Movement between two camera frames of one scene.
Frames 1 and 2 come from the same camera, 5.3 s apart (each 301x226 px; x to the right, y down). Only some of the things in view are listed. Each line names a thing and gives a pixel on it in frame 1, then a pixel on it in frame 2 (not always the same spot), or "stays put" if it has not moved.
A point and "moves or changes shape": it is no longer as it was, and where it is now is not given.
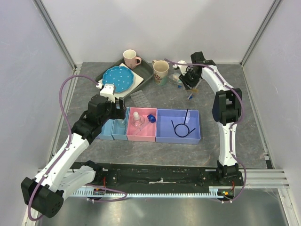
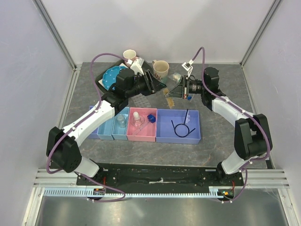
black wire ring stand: (189, 131) stays put
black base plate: (139, 175) stays put
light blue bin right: (120, 127) stays put
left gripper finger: (120, 113) to (158, 86)
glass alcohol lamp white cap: (138, 122) stays put
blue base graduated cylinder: (151, 118) stays put
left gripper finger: (122, 105) to (155, 81)
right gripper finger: (192, 85) to (177, 92)
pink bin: (141, 130) stays put
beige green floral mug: (161, 68) stays put
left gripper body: (111, 110) to (141, 86)
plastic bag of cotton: (175, 76) stays put
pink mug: (131, 60) stays put
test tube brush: (194, 90) moves or changes shape
